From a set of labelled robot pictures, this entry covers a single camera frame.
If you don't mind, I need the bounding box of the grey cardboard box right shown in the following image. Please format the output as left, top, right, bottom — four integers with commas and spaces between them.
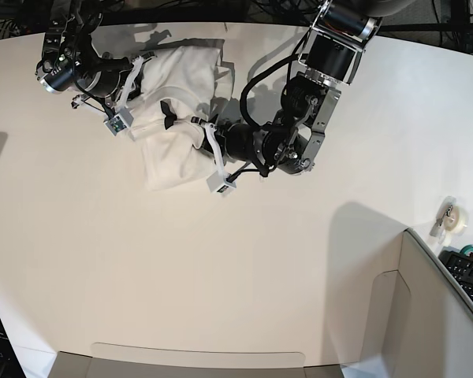
336, 228, 473, 378

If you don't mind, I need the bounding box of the green tape roll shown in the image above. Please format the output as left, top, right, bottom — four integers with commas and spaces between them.
460, 245, 473, 258

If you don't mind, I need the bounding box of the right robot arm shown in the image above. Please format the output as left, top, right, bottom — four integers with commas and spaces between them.
35, 1, 153, 118

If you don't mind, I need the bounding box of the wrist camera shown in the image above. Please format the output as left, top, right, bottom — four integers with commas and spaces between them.
206, 172, 237, 197
104, 109, 134, 135

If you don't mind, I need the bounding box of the black computer keyboard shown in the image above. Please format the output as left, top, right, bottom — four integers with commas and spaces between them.
439, 248, 473, 302

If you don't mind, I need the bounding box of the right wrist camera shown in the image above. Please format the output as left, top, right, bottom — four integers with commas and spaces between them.
104, 109, 134, 135

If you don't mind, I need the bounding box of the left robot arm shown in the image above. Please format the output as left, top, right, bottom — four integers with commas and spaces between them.
192, 1, 382, 186

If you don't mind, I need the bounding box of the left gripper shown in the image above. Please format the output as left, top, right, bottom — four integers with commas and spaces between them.
191, 117, 268, 180

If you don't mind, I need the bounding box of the white printed t-shirt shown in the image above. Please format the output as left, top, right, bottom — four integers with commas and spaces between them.
128, 45, 234, 191

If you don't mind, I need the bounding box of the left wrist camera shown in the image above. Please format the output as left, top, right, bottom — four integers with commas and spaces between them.
206, 172, 237, 197

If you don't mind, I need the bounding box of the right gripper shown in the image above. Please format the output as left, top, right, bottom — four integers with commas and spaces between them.
72, 54, 154, 118

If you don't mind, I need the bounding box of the clear tape dispenser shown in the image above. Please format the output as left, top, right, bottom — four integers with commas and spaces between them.
429, 196, 469, 246

